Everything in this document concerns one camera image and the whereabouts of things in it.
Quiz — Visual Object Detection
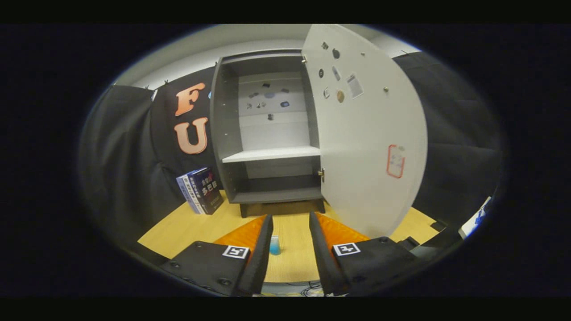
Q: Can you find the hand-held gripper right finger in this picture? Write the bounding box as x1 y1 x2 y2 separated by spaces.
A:
309 212 420 296

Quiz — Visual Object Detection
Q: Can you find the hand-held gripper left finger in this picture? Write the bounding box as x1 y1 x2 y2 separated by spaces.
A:
161 214 274 297

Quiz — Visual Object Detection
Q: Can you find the white cabinet door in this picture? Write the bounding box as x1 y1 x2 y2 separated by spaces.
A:
302 25 429 239

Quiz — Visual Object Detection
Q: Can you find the dark navy book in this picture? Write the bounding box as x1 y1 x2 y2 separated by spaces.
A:
189 167 224 215

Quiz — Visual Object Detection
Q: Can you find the blue spine book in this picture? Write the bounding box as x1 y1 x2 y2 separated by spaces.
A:
181 172 203 215

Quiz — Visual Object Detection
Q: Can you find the white cabinet shelf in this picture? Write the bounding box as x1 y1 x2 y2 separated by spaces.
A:
222 146 321 164

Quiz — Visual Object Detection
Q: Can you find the white spine book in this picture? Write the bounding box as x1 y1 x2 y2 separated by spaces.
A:
176 174 197 214

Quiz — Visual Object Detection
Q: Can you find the grey cabinet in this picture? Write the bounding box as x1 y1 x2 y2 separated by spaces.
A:
210 49 326 218

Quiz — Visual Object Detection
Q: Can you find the white side table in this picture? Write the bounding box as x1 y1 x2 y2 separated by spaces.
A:
459 196 492 239

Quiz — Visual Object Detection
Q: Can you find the black backdrop cloth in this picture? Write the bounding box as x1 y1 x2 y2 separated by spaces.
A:
78 51 507 259

